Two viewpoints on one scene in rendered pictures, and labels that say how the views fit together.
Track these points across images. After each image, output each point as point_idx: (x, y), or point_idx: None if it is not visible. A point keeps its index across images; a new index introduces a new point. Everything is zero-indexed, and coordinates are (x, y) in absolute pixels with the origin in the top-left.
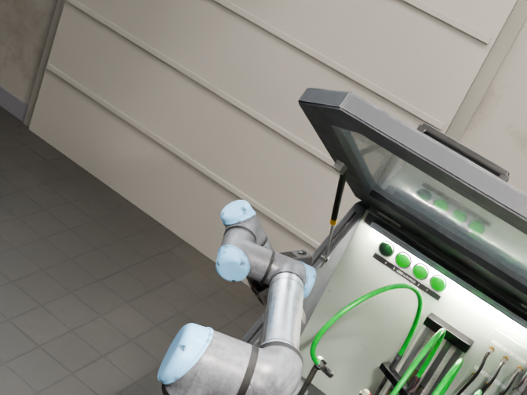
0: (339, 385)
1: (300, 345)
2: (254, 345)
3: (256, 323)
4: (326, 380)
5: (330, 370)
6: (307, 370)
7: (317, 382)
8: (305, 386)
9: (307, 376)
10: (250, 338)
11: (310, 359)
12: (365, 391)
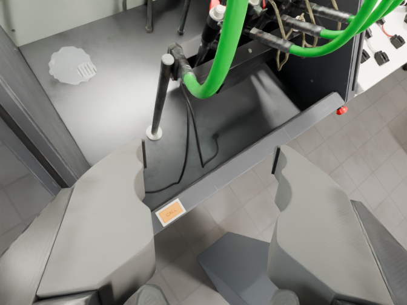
0: (87, 5)
1: (2, 16)
2: (68, 164)
3: (12, 147)
4: (71, 14)
5: (177, 48)
6: (42, 28)
7: (65, 26)
8: (165, 97)
9: (161, 89)
10: (50, 170)
11: (31, 16)
12: (220, 13)
